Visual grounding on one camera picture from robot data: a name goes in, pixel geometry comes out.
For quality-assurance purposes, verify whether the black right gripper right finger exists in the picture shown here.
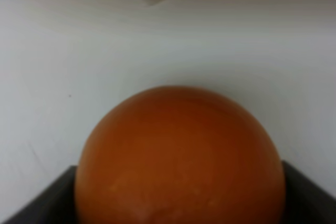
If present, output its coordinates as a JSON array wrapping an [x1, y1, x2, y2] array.
[[281, 161, 335, 224]]

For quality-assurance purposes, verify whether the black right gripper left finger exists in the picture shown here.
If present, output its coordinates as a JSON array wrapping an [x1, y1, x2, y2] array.
[[4, 166, 78, 224]]

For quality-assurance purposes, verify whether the red yellow peach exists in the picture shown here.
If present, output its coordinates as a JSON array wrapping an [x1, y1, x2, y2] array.
[[75, 87, 286, 223]]

